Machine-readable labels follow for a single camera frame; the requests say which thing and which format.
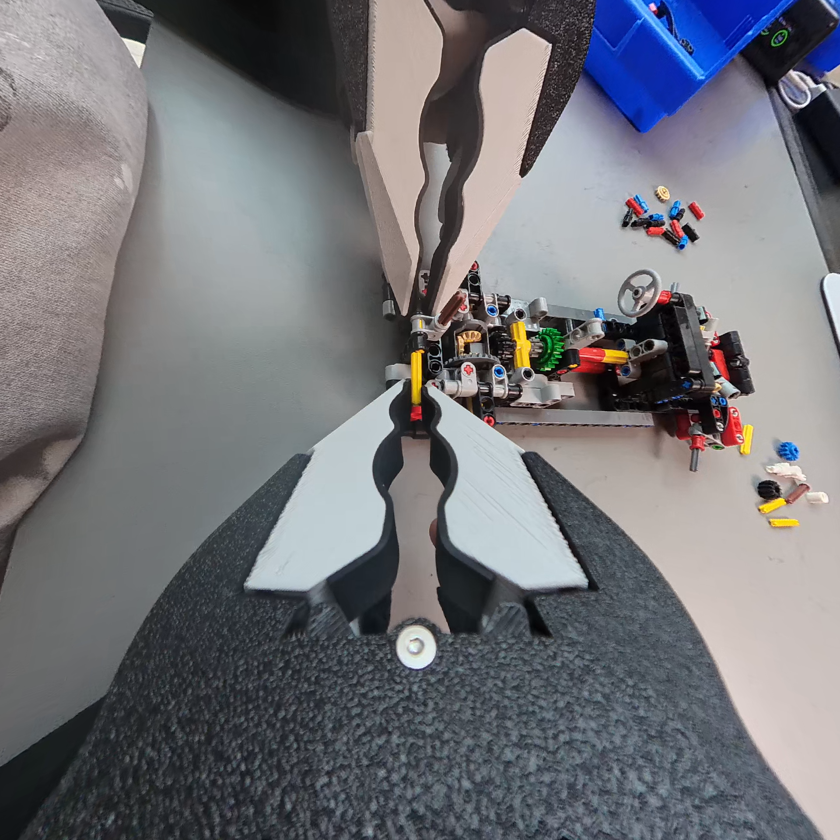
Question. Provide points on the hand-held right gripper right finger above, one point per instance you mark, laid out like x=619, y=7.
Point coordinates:
x=505, y=525

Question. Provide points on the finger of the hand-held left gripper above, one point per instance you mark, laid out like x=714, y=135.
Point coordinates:
x=394, y=98
x=499, y=131

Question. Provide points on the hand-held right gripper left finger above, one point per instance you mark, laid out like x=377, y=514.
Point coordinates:
x=315, y=525

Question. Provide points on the yellow toy axle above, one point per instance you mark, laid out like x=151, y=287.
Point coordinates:
x=416, y=377

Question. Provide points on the toy brick car chassis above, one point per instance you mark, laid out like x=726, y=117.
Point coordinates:
x=682, y=341

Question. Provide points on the grey desk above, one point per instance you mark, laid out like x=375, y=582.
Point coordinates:
x=229, y=328

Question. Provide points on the blue plastic bin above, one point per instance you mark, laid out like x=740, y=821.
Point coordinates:
x=656, y=72

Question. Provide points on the pile of small toy pins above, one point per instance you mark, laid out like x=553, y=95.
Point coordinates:
x=663, y=220

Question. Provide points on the black toy gear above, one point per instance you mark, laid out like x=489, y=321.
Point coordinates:
x=769, y=489

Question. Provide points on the white toy piece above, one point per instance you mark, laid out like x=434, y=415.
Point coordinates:
x=784, y=470

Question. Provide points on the black panel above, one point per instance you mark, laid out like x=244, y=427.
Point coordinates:
x=814, y=190

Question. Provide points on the blue toy gear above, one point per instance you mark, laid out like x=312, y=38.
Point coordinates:
x=787, y=451

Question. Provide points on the brown toy pin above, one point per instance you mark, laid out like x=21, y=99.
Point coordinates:
x=799, y=493

